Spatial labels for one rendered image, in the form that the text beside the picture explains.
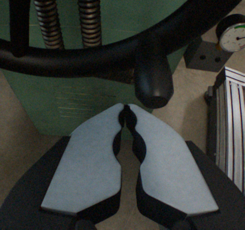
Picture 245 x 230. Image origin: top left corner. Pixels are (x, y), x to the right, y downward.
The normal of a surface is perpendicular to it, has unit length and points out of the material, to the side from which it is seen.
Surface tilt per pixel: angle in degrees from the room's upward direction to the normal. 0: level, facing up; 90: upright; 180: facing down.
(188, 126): 0
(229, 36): 90
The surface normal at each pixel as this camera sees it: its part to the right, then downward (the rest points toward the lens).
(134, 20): -0.01, 0.87
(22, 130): 0.12, -0.49
